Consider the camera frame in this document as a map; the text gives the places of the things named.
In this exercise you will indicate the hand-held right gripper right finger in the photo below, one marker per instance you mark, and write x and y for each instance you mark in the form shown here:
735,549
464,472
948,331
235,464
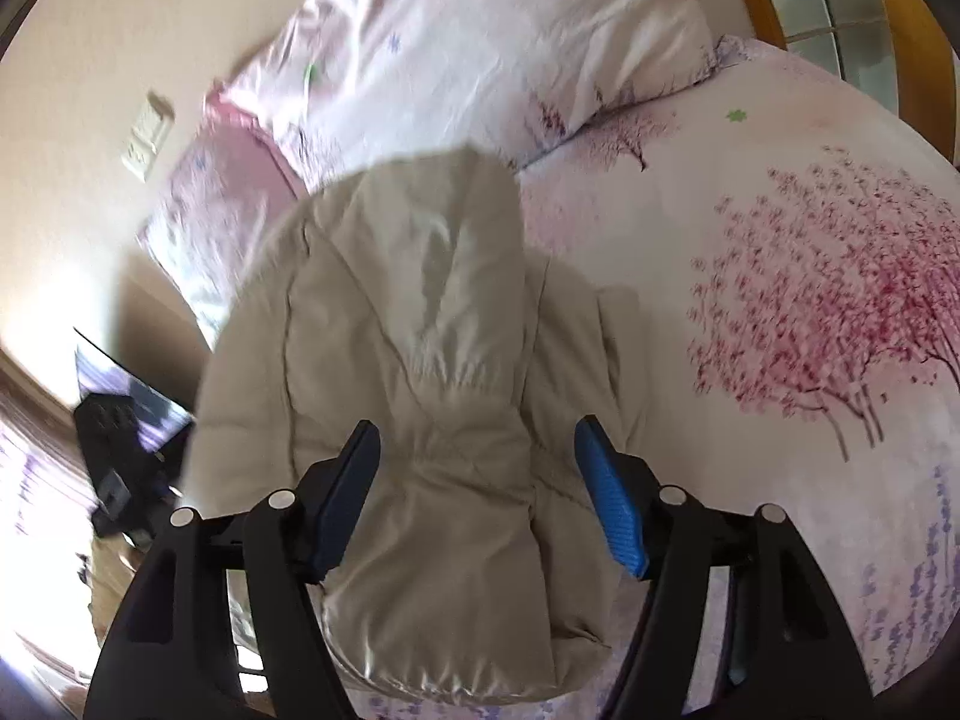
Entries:
611,495

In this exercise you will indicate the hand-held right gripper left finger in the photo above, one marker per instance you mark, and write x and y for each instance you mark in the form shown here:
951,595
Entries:
349,495

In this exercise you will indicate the beige puffer jacket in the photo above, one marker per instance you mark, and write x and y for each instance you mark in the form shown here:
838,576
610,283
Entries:
420,315

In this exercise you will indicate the pink tree print bed sheet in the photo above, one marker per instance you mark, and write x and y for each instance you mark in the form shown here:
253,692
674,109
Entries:
750,540

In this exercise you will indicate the large lavender print pillow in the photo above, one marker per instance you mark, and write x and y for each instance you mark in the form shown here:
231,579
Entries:
225,225

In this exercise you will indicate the pink tree print pillow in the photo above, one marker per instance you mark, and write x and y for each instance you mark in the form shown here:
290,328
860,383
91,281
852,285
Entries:
465,52

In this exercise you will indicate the white wall switch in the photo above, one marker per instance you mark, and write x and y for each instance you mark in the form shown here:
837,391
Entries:
146,135

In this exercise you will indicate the wooden frame with glass panel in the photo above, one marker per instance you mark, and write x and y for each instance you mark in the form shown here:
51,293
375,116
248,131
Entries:
757,0

